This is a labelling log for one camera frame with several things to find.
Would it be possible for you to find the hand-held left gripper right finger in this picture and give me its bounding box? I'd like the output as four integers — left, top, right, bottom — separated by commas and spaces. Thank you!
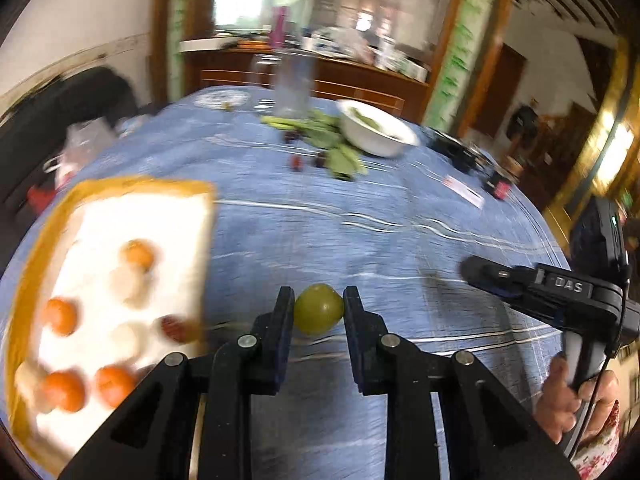
343, 285, 579, 480

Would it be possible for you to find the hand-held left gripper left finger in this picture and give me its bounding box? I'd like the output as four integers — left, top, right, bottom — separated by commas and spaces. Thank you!
59, 286, 297, 480

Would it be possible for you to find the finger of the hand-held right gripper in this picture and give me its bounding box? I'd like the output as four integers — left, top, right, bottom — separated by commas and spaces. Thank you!
459, 255, 540, 302

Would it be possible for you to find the green grape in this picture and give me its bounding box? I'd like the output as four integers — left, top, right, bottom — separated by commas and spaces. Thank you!
293, 283, 345, 337

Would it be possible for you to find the white foam tray yellow rim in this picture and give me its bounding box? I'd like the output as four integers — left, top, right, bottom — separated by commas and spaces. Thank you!
4, 176, 219, 476

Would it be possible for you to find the person's right forearm floral sleeve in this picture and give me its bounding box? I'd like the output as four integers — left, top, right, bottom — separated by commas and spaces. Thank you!
570, 400, 624, 480

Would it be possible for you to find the person's right hand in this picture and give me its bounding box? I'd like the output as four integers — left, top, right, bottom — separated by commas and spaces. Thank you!
536, 354, 620, 446

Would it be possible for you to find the dark jar red label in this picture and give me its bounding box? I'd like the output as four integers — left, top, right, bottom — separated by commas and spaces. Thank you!
482, 170, 512, 201

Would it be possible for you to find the white paper label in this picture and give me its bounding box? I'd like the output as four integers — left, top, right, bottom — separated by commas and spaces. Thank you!
440, 173, 487, 209

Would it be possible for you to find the blue plaid tablecloth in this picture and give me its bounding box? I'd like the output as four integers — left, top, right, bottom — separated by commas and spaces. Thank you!
0, 85, 576, 480

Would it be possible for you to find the black power adapter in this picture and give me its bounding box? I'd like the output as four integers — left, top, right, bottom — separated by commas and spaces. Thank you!
429, 127, 489, 174

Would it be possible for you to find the dark hanging clothing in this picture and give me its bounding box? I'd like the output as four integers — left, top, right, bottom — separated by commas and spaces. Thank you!
507, 104, 539, 157

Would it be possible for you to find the round white foam piece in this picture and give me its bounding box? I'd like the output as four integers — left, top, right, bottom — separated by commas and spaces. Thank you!
111, 321, 149, 362

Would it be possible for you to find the white bowl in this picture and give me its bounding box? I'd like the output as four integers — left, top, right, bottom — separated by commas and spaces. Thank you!
337, 98, 421, 159

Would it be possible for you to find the leafy green vegetable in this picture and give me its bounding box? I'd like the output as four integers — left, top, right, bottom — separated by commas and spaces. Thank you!
261, 109, 367, 182

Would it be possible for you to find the wooden cabinet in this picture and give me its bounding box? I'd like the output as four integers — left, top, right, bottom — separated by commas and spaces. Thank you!
179, 39, 432, 122

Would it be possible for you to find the white patterned plate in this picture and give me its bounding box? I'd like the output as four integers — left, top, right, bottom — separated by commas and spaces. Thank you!
193, 90, 250, 111

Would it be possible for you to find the clear glass pitcher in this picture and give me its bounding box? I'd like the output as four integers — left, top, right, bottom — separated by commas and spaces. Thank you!
249, 49, 317, 119

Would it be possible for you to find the white foam chunk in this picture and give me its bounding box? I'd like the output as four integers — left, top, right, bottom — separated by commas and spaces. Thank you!
14, 359, 52, 409

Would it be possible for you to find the white plastic bag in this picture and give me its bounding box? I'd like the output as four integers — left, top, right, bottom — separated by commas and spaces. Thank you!
319, 26, 377, 62

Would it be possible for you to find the crumpled white bag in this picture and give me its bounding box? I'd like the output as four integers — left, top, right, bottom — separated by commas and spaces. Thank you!
54, 119, 119, 187

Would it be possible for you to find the purple bottle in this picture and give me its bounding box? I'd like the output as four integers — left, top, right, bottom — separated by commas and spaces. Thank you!
272, 5, 291, 52

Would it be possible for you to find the black chair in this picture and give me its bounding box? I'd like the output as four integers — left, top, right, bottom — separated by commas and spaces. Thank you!
0, 66, 142, 222

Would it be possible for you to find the black cable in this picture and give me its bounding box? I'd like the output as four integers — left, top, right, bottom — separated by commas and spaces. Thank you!
569, 252, 632, 457

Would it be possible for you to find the bamboo wall decal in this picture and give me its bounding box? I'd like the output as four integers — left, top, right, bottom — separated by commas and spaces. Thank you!
429, 0, 489, 127

